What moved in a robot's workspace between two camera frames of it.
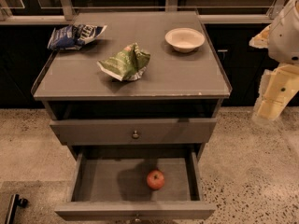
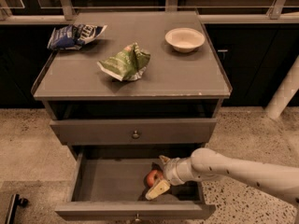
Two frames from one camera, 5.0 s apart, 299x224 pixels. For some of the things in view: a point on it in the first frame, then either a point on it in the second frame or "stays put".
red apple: [155, 179] stays put
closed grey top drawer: [134, 132] stays put
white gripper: [285, 39] → [170, 170]
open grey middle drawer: [109, 184] stays put
